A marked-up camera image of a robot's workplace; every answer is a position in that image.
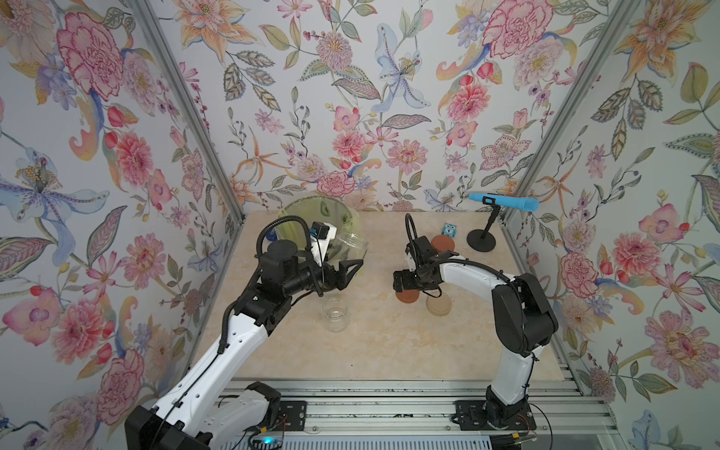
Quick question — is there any blue microphone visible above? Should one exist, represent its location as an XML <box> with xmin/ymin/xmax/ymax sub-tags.
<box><xmin>468</xmin><ymin>192</ymin><xmax>539</xmax><ymax>213</ymax></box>

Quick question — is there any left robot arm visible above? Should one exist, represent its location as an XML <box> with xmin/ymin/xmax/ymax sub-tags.
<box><xmin>125</xmin><ymin>216</ymin><xmax>367</xmax><ymax>449</ymax></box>

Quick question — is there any terracotta jar lid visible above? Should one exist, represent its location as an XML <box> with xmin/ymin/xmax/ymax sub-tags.
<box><xmin>396</xmin><ymin>290</ymin><xmax>420</xmax><ymax>304</ymax></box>

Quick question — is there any left aluminium corner post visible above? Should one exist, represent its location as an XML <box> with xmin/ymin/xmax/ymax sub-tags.
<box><xmin>129</xmin><ymin>0</ymin><xmax>245</xmax><ymax>223</ymax></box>

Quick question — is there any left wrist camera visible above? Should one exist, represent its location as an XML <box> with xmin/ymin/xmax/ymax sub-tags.
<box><xmin>309</xmin><ymin>221</ymin><xmax>338</xmax><ymax>266</ymax></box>

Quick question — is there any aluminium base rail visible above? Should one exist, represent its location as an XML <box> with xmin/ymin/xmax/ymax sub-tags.
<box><xmin>134</xmin><ymin>379</ymin><xmax>626</xmax><ymax>450</ymax></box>

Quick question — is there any yellow-green plastic bin liner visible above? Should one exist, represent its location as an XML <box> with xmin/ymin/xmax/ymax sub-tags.
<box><xmin>274</xmin><ymin>195</ymin><xmax>367</xmax><ymax>271</ymax></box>

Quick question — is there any right aluminium corner post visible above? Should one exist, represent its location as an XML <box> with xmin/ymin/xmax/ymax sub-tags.
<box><xmin>513</xmin><ymin>1</ymin><xmax>636</xmax><ymax>198</ymax></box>

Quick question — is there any beige jar lid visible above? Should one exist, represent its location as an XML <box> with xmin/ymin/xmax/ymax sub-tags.
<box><xmin>426</xmin><ymin>295</ymin><xmax>453</xmax><ymax>317</ymax></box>

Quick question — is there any small blue owl figure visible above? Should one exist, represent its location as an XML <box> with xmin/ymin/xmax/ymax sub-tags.
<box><xmin>442</xmin><ymin>223</ymin><xmax>457</xmax><ymax>238</ymax></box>

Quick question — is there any clear jar with rice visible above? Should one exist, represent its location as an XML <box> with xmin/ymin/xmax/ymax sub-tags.
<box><xmin>321</xmin><ymin>297</ymin><xmax>350</xmax><ymax>333</ymax></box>

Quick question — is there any jar with terracotta lid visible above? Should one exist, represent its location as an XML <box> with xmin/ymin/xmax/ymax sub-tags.
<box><xmin>430</xmin><ymin>234</ymin><xmax>456</xmax><ymax>253</ymax></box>
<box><xmin>336</xmin><ymin>232</ymin><xmax>369</xmax><ymax>261</ymax></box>

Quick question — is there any aluminium corner post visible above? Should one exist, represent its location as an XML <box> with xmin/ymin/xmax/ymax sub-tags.
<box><xmin>513</xmin><ymin>1</ymin><xmax>636</xmax><ymax>198</ymax></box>
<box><xmin>129</xmin><ymin>0</ymin><xmax>245</xmax><ymax>223</ymax></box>

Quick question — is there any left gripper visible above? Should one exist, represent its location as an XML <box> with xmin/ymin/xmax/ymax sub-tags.
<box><xmin>280</xmin><ymin>246</ymin><xmax>362</xmax><ymax>298</ymax></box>

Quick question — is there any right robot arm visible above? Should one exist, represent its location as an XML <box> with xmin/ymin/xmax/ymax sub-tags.
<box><xmin>393</xmin><ymin>213</ymin><xmax>559</xmax><ymax>431</ymax></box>

